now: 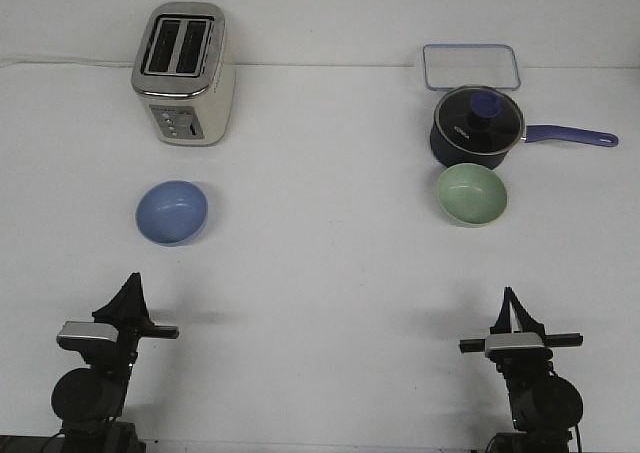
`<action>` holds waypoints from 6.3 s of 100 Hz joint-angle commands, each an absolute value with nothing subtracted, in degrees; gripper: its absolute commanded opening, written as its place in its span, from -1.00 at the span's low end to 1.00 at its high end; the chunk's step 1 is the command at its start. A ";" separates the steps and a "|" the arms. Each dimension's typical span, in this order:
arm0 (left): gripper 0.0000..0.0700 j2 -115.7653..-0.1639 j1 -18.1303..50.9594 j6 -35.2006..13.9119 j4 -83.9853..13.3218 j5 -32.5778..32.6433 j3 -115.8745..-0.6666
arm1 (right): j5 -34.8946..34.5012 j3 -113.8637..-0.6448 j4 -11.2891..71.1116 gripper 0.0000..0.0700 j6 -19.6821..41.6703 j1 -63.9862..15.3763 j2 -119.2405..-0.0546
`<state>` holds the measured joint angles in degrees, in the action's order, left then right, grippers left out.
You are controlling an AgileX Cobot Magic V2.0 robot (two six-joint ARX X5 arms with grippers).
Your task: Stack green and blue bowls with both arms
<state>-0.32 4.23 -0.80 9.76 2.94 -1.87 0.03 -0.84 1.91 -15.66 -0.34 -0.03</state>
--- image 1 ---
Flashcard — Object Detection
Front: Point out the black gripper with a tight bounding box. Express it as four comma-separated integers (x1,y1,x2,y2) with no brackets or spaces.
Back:
79,272,179,371
459,286,584,371

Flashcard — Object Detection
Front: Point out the silver two-slot toaster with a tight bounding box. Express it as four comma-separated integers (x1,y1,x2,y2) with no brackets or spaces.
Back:
131,2,236,146

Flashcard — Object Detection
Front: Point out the green bowl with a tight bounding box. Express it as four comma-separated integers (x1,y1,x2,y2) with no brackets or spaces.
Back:
436,163,508,227

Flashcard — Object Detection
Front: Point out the dark blue saucepan purple handle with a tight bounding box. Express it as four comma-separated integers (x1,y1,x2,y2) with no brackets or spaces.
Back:
429,125,619,169

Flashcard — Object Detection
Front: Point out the glass pot lid blue knob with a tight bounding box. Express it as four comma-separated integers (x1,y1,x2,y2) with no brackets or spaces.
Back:
434,86,525,151

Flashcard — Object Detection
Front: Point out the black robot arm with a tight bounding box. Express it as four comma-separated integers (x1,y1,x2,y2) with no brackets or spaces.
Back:
459,286,584,452
1,272,179,452

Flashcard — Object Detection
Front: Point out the blue bowl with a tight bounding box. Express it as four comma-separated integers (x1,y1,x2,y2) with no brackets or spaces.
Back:
135,180,209,246

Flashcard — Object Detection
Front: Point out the clear container lid blue rim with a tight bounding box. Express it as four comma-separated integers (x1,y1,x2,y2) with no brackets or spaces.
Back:
422,43,521,91

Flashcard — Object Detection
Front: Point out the white toaster power cord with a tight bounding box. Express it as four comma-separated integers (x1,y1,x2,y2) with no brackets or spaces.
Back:
0,55,137,70

